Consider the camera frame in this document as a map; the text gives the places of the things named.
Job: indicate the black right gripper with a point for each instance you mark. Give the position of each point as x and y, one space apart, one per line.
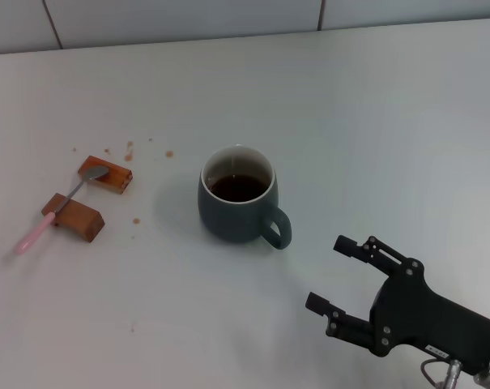
423 316

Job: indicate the grey ceramic cup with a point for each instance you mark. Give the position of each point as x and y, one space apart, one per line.
228 219

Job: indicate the grooved orange wooden block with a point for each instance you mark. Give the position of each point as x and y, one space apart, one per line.
115 180

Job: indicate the notched brown wooden block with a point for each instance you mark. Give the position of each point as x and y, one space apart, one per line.
82 221

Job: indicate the dark brown coffee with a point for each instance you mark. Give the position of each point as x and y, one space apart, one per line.
238 188

